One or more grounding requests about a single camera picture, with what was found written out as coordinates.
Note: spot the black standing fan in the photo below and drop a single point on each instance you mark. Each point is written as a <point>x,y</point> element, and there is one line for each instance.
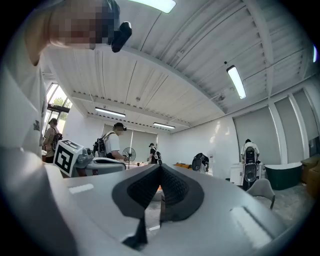
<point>128,153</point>

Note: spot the brown sofa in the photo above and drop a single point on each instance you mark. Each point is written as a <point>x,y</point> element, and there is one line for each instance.
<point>312,175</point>

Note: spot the grey chair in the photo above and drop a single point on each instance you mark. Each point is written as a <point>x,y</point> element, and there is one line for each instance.
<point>261,190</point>

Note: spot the large window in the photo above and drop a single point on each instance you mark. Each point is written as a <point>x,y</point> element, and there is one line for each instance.
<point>58,105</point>

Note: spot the black head camera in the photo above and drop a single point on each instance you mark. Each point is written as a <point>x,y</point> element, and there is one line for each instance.
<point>122,36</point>

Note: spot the dark green bathtub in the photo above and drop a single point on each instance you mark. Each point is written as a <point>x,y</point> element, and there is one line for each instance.
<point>283,176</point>

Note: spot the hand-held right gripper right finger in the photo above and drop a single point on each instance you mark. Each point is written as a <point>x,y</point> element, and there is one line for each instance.
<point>212,220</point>

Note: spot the white cabinet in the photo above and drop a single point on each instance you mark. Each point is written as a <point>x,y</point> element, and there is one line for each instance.
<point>236,173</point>

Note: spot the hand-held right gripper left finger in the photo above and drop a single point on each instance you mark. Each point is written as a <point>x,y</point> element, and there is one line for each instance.
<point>82,200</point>

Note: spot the person's head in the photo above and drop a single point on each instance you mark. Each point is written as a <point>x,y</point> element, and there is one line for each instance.
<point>75,25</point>

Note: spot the person's beige t-shirt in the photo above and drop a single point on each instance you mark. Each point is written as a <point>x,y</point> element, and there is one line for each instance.
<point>20,112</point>

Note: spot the orange sofa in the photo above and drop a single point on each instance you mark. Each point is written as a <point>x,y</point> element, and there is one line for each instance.
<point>183,165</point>

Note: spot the long ceiling light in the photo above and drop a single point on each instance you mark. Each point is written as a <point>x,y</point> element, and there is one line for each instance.
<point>155,4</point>
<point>236,82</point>
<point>110,112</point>
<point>315,53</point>
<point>163,125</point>

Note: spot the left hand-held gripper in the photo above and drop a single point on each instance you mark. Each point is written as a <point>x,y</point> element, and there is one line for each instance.
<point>66,157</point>

